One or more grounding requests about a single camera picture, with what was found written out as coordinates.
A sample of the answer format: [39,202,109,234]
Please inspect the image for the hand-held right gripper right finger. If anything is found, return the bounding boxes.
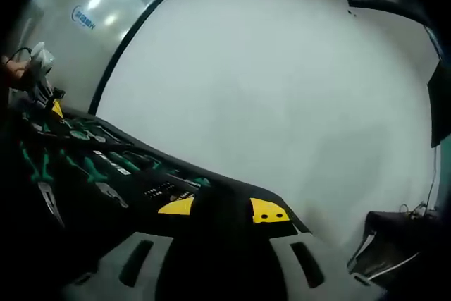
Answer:
[223,186,385,301]

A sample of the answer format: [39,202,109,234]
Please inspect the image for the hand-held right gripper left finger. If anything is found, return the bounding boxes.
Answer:
[62,184,225,301]

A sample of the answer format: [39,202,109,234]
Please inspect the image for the black toolbox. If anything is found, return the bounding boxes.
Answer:
[13,105,219,238]

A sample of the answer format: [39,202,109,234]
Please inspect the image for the needle nose pliers green handles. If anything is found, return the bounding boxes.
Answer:
[19,140,67,228]

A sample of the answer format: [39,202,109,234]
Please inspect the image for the row of screwdriver bits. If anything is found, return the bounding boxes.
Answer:
[143,181,197,204]

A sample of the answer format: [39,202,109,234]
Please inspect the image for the person's left hand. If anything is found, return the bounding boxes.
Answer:
[0,54,30,82]

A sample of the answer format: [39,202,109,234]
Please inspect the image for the black side table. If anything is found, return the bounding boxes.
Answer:
[347,209,451,281]

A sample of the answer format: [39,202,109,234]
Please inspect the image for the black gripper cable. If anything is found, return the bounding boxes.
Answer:
[6,46,35,66]

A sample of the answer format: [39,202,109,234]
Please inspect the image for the black glass partition frame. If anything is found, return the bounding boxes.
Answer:
[87,0,186,116]

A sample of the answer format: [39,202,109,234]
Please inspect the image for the white cable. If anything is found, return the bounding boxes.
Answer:
[366,251,422,278]

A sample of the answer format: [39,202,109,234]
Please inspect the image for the tangled cables and devices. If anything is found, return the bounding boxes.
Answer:
[400,201,440,218]

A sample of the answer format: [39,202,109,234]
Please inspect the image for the black monitor cable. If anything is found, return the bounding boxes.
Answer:
[427,145,440,207]

